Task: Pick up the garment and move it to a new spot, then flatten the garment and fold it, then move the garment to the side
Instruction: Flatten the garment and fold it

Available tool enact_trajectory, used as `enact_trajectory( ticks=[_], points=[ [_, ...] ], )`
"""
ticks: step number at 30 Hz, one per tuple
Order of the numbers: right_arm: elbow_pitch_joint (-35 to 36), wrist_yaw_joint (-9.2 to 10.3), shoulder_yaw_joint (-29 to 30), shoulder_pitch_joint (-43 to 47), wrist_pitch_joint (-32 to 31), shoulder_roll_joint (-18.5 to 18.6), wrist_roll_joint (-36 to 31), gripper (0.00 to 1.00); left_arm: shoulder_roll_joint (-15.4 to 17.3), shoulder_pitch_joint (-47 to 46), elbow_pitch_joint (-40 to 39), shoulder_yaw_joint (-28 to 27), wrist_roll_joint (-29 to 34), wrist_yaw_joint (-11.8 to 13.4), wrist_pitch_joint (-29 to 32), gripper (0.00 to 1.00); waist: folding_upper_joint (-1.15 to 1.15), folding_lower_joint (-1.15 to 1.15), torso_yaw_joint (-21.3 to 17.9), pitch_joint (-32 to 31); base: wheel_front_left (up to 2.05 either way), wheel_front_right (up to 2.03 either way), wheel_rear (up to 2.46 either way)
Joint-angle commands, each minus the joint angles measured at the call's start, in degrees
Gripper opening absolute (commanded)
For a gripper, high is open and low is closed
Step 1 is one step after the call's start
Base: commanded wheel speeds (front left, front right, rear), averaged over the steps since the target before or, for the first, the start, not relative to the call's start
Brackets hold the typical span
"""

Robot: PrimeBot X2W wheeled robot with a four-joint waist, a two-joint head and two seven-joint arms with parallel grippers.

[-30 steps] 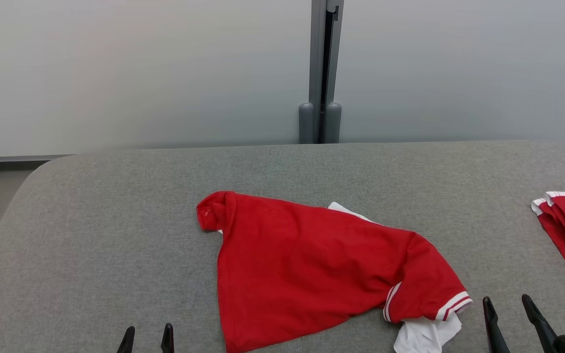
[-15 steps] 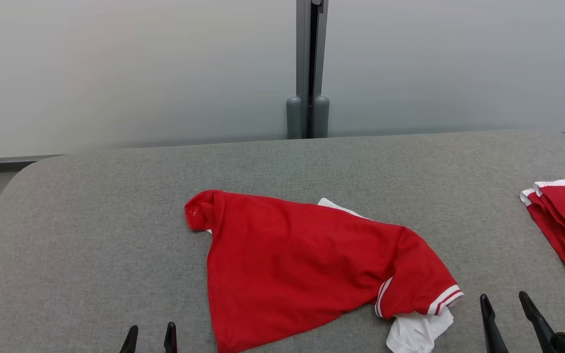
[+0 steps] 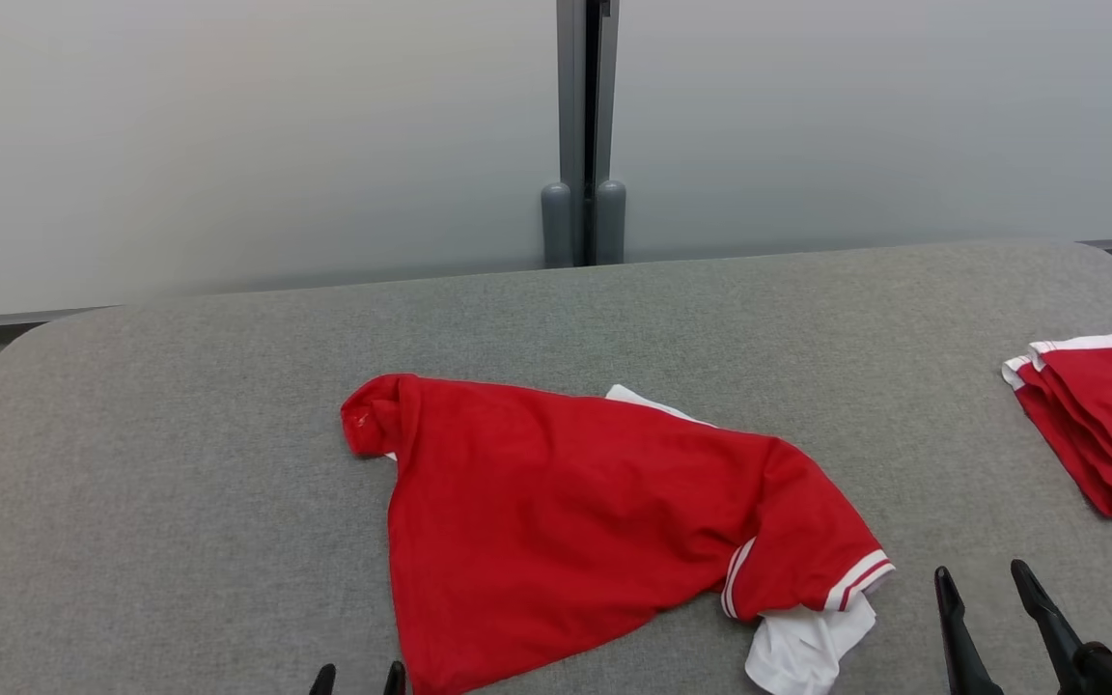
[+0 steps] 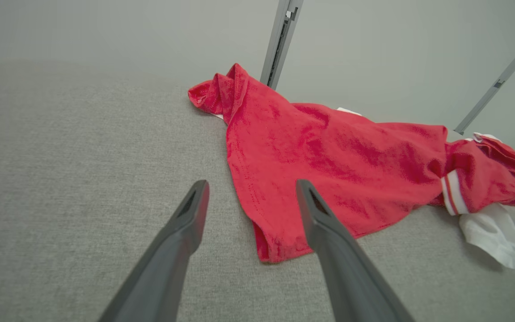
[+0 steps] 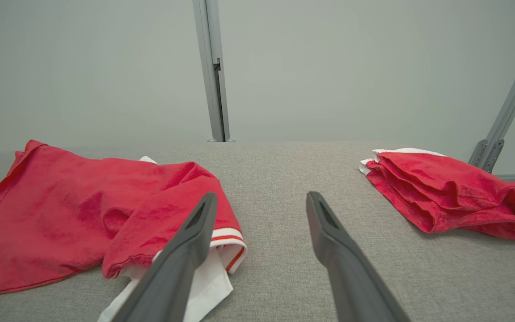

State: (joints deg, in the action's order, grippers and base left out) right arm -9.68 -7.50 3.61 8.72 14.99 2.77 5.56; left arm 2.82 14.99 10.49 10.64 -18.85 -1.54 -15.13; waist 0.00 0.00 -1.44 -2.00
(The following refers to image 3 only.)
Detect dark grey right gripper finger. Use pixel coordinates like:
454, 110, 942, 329
933, 566, 1006, 695
1010, 559, 1089, 695

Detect red shorts with white trim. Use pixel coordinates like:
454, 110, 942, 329
1001, 334, 1112, 518

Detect red basketball jersey white trim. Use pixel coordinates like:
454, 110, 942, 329
340, 373, 897, 695

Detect grey cylinder post foot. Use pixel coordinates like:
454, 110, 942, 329
595, 180, 627, 265
541, 181, 574, 269

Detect grey metal partition post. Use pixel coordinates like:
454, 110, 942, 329
556, 0, 621, 266

